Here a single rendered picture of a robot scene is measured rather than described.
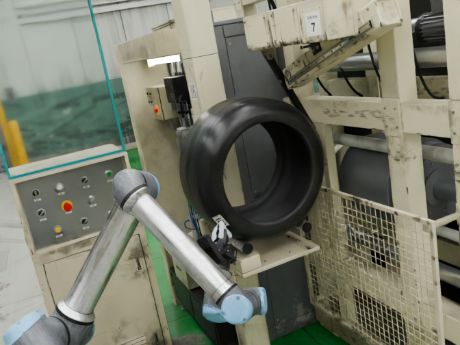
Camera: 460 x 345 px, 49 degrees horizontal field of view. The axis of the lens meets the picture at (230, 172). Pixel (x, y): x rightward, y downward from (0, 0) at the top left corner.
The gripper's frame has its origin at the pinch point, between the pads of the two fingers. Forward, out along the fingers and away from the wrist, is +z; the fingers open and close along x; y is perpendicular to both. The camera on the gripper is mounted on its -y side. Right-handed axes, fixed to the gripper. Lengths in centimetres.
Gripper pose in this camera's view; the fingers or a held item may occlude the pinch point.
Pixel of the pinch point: (219, 223)
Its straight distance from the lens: 190.8
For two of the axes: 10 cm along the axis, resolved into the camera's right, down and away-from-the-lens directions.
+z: 0.7, -7.8, 6.2
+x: 7.7, -3.6, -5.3
